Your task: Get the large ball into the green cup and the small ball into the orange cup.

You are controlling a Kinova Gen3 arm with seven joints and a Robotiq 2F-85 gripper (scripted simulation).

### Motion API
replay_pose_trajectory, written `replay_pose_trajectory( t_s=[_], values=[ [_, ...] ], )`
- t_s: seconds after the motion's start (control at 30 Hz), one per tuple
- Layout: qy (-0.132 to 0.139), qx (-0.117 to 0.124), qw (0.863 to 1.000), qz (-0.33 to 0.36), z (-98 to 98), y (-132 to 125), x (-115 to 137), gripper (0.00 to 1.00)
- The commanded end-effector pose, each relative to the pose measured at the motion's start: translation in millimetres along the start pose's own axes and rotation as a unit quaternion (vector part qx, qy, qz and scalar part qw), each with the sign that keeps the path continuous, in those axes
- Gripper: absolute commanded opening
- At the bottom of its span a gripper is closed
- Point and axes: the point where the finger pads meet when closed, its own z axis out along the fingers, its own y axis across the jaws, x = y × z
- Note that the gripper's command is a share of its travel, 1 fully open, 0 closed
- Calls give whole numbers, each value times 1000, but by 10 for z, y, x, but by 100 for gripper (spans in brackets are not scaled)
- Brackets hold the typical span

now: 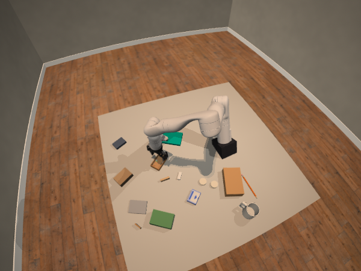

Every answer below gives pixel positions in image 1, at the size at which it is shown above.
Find grey mug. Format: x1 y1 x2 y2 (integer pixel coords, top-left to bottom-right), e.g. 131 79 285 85
240 201 260 219

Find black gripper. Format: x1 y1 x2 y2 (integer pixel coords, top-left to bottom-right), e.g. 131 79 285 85
147 144 168 161

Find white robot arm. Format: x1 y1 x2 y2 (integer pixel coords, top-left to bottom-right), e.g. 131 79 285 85
144 96 232 150

